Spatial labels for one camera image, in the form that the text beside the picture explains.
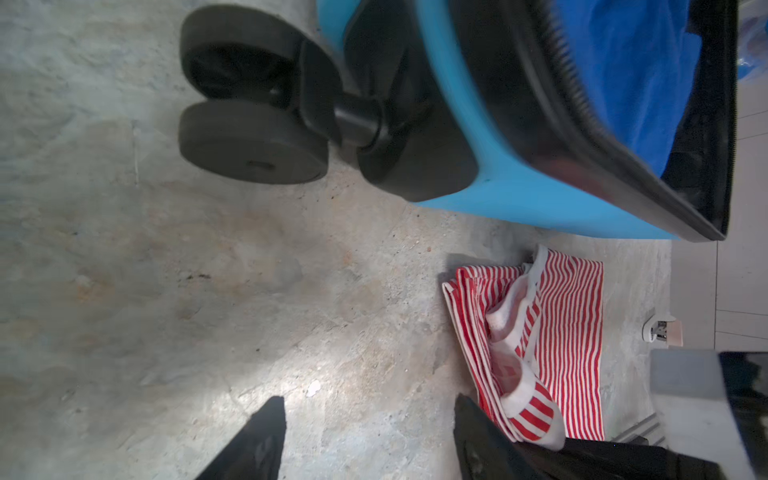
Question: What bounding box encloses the red white striped shirt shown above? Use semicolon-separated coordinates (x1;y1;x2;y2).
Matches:
442;246;605;450

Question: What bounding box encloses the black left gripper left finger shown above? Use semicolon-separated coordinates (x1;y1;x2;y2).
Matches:
196;396;287;480

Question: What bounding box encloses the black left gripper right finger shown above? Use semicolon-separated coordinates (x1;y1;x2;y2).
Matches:
453;394;540;480

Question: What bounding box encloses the blue suitcase black lining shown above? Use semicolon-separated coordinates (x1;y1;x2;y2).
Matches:
178;1;739;242

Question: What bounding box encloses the blue shirt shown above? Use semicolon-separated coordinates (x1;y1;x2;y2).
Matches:
553;0;702;176

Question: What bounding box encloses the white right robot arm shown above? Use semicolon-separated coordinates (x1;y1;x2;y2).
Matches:
518;350;767;479

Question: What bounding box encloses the small pink white gadget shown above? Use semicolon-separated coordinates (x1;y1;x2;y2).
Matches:
641;314;684;347

